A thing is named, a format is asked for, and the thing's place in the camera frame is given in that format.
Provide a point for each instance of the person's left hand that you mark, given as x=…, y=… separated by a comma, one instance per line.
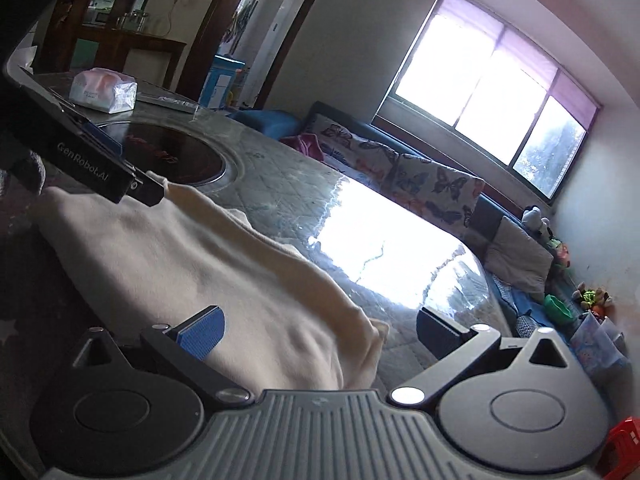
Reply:
x=27, y=172

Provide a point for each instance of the brown door frame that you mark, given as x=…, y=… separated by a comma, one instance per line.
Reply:
x=210, y=35

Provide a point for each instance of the cream sweatshirt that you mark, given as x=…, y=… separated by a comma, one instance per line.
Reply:
x=200, y=260

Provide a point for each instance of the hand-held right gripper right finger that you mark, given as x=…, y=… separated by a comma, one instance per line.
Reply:
x=435, y=332

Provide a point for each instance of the hanging clothes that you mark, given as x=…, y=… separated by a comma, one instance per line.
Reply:
x=241, y=22

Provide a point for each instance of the blue cabinet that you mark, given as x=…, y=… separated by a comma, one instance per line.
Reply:
x=220, y=85

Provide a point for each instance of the black round cooktop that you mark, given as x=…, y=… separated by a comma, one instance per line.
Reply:
x=190, y=155

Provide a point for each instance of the pink white tissue pack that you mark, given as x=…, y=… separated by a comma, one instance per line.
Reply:
x=100, y=90

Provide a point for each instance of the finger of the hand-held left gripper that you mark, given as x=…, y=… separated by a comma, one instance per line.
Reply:
x=147, y=190

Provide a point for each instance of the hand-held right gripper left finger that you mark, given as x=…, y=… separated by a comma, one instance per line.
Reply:
x=202, y=332

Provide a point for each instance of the square butterfly print pillow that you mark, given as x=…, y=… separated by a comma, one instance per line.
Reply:
x=435, y=187

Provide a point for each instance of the window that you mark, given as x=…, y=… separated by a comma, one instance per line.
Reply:
x=475, y=85

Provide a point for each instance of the blue sofa cover cloth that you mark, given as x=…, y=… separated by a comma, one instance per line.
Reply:
x=525, y=310

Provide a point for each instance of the brown and green plush toys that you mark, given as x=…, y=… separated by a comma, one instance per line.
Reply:
x=592, y=300

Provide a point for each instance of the green plastic bowl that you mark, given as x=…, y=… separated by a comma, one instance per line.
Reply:
x=559, y=307

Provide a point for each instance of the clear plastic storage box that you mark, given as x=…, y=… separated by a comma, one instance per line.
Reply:
x=595, y=345

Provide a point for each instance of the black and white plush toy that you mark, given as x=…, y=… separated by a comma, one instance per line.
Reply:
x=535, y=220

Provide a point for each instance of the blue corner sofa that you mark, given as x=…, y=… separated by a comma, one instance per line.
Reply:
x=265, y=122

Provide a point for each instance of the pink cloth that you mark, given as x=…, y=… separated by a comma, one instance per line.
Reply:
x=305, y=145

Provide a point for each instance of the dark wooden sideboard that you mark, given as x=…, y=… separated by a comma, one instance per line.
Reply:
x=130, y=42

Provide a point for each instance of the grey cushion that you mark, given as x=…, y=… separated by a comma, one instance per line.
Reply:
x=520, y=260

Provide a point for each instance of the grey remote control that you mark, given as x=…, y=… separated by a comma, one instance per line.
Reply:
x=167, y=102

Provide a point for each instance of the pink and green plush toy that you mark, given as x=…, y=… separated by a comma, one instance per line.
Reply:
x=557, y=252

